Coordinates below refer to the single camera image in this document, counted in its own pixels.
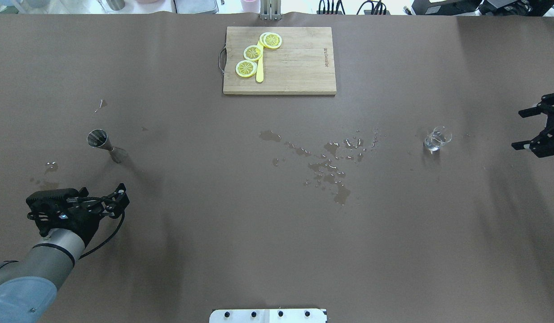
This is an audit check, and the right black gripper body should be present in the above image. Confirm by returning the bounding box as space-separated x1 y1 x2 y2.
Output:
533 93 554 158

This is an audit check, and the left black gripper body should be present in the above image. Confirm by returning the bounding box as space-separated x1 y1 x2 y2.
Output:
53 198 106 245

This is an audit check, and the steel jigger measuring cup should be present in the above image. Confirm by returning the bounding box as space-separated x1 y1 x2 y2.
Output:
87 129 128 163

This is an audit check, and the clear glass cup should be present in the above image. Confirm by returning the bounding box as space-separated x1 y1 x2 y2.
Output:
423 126 452 153

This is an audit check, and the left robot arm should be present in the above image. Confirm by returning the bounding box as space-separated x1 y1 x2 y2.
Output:
0 183 130 323

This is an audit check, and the pink cup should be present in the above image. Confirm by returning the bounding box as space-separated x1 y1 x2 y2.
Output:
241 0 261 13

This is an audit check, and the wooden cutting board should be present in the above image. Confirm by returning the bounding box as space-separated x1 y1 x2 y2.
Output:
222 26 337 96

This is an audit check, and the lemon slice middle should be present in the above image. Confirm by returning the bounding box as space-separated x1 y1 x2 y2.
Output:
243 45 264 62

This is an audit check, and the lemon slice far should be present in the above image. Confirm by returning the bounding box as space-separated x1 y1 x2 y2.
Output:
259 31 283 49

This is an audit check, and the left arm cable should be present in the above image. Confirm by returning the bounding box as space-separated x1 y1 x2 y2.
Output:
79 211 126 260

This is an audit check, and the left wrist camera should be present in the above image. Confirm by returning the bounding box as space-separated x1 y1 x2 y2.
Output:
25 188 88 221

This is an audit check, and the lemon slice near handle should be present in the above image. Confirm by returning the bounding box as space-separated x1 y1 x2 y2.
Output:
235 60 257 78

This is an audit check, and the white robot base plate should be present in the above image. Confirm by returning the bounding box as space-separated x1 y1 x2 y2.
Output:
209 308 329 323

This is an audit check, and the aluminium frame post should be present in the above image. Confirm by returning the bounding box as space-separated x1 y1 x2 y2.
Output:
259 0 282 21

